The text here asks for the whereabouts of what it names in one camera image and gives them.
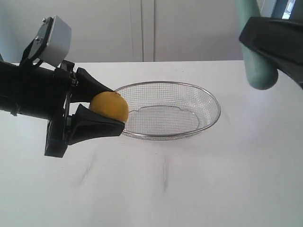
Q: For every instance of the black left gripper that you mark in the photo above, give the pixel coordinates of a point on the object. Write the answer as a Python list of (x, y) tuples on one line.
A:
[(47, 95)]

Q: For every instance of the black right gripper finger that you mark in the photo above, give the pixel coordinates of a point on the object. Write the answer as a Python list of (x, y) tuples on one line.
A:
[(278, 40)]

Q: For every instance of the oval wire mesh basket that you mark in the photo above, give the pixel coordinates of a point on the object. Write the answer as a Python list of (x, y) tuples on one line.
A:
[(168, 110)]

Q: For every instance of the yellow lemon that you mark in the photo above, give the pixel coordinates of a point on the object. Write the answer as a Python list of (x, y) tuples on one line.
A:
[(110, 105)]

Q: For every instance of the window with dark frame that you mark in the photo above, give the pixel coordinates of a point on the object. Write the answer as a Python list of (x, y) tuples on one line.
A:
[(284, 9)]

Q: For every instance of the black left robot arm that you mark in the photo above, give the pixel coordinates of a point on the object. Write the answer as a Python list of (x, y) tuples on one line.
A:
[(12, 80)]

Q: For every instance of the white cabinet doors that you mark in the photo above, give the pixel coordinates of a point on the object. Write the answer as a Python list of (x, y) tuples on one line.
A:
[(132, 30)]

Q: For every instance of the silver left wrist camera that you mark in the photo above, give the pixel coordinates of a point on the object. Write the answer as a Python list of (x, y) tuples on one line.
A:
[(51, 44)]

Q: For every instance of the teal handled vegetable peeler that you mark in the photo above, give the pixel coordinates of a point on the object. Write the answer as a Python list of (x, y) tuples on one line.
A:
[(260, 73)]

